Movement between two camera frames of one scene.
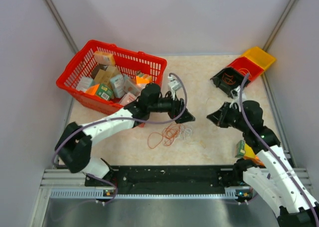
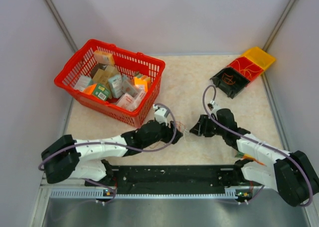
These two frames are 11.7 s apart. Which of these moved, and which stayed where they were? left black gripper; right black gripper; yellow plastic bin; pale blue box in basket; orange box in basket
Moved: left black gripper; right black gripper
Stayed: pale blue box in basket; orange box in basket; yellow plastic bin
